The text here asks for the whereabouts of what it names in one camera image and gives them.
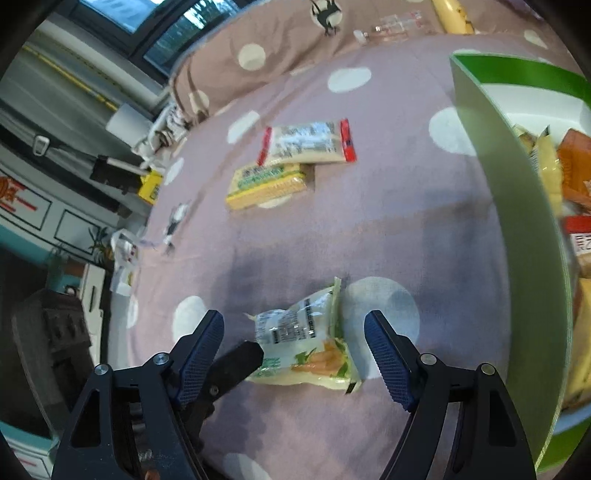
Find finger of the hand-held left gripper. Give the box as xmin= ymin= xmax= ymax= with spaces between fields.
xmin=194 ymin=340 xmax=265 ymax=416

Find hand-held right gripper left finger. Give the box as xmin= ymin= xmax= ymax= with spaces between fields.
xmin=51 ymin=309 xmax=225 ymax=480

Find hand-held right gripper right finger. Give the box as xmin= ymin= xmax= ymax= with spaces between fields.
xmin=364 ymin=310 xmax=539 ymax=480

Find white green snack packet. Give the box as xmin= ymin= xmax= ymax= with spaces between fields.
xmin=245 ymin=277 xmax=362 ymax=395

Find green cardboard box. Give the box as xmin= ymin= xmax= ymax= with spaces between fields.
xmin=450 ymin=50 xmax=591 ymax=474

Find red and white snack packet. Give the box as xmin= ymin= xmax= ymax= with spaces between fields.
xmin=564 ymin=215 xmax=591 ymax=278

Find orange snack packet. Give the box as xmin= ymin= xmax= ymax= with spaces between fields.
xmin=558 ymin=128 xmax=591 ymax=209

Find pink polka dot blanket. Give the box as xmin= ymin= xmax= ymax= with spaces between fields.
xmin=124 ymin=0 xmax=591 ymax=480

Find small yellow box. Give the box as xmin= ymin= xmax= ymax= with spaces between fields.
xmin=139 ymin=170 xmax=164 ymax=206

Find yellow green biscuit packet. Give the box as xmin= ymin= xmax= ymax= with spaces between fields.
xmin=225 ymin=162 xmax=315 ymax=212

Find black tool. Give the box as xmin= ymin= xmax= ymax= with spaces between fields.
xmin=90 ymin=156 xmax=144 ymax=195

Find white printed cloth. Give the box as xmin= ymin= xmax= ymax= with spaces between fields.
xmin=134 ymin=104 xmax=191 ymax=169

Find white red-edged snack packet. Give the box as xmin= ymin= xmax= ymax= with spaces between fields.
xmin=257 ymin=119 xmax=358 ymax=168

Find white roll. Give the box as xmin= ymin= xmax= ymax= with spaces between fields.
xmin=106 ymin=102 xmax=153 ymax=144

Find pale yellow snack packet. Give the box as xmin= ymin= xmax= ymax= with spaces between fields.
xmin=512 ymin=124 xmax=566 ymax=217

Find black framed window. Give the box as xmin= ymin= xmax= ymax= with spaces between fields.
xmin=78 ymin=0 xmax=241 ymax=77

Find clear plastic bottle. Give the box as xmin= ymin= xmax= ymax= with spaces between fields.
xmin=353 ymin=10 xmax=432 ymax=44

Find yellow bottle with red strap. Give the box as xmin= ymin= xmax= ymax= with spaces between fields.
xmin=431 ymin=0 xmax=476 ymax=34

